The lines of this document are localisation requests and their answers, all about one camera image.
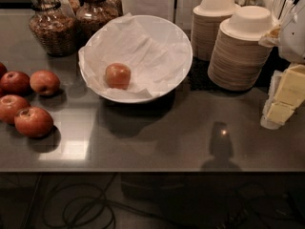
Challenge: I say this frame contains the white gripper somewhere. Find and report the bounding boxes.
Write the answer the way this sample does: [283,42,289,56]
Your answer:
[258,0,305,130]

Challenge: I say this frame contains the red apple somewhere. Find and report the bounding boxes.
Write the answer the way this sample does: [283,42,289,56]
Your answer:
[0,71,31,95]
[0,94,30,124]
[30,70,60,96]
[105,63,132,90]
[14,106,53,138]

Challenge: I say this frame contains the white bowl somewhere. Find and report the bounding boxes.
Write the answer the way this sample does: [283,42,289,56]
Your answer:
[79,14,193,105]

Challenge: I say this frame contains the red apple far left edge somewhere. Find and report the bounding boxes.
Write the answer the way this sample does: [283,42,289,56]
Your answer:
[0,62,8,78]

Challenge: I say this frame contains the back stack of paper bowls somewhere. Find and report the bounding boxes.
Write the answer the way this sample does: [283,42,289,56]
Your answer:
[191,0,238,61]

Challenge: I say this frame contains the white paper liner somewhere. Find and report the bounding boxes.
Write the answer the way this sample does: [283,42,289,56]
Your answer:
[77,12,192,100]

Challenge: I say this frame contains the glass jar of granola right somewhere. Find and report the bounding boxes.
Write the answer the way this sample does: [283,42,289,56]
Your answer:
[76,0,119,39]

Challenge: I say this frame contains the glass jar of granola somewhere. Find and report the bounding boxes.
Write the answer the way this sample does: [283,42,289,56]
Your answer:
[76,0,119,39]
[29,0,77,56]

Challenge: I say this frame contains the glass jar of granola left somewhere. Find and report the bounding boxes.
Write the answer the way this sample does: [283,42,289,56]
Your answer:
[29,0,77,56]

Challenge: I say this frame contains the black cable under table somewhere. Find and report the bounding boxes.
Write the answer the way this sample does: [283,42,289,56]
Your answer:
[18,172,179,229]

